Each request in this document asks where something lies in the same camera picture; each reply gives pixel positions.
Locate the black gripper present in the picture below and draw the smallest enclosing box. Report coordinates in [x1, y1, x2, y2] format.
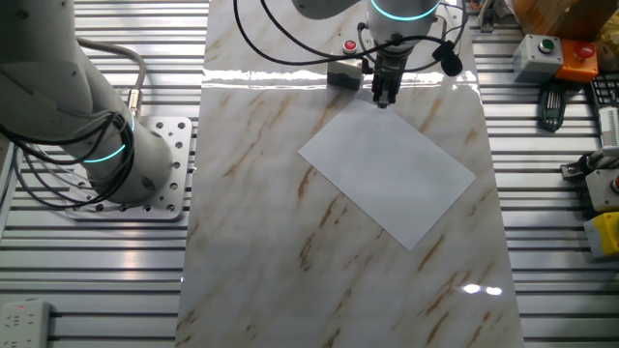
[370, 55, 404, 110]

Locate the white paper sheet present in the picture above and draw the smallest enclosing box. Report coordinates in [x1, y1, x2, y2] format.
[297, 90, 478, 251]

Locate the grey box with red button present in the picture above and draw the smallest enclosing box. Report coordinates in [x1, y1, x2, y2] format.
[584, 166, 619, 213]
[326, 39, 371, 92]

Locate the grey box with green button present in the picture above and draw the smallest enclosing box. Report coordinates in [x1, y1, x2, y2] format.
[511, 33, 565, 84]

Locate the marble pattern table mat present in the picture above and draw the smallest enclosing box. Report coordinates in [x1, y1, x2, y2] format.
[174, 0, 526, 348]

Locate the orange box with red button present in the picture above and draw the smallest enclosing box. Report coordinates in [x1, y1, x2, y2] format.
[554, 39, 600, 83]

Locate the wooden box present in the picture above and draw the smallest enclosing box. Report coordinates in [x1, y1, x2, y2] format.
[512, 0, 619, 43]

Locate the black keyboard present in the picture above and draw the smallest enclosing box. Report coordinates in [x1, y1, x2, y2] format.
[589, 72, 619, 108]

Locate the yellowish crumpled bag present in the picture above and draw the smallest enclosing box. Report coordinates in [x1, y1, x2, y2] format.
[597, 23, 619, 73]

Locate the yellow button box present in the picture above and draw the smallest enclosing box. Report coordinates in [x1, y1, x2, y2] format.
[583, 211, 619, 260]

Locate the white power strip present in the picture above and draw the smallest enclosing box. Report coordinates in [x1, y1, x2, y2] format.
[0, 298, 52, 348]

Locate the black camera cable with plug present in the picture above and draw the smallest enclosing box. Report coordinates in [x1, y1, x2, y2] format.
[259, 0, 464, 78]

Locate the metal clamp bracket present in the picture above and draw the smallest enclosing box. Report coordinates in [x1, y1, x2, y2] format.
[477, 0, 500, 34]

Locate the silver camera on mount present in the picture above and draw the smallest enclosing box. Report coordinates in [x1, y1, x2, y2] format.
[559, 147, 619, 183]

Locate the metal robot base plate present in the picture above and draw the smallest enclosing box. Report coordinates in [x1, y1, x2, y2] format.
[66, 115, 193, 222]

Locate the grey cable with metal connector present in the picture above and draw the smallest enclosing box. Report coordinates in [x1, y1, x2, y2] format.
[76, 37, 148, 120]

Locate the black cable bundle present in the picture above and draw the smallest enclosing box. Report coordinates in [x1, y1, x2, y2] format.
[0, 110, 135, 212]

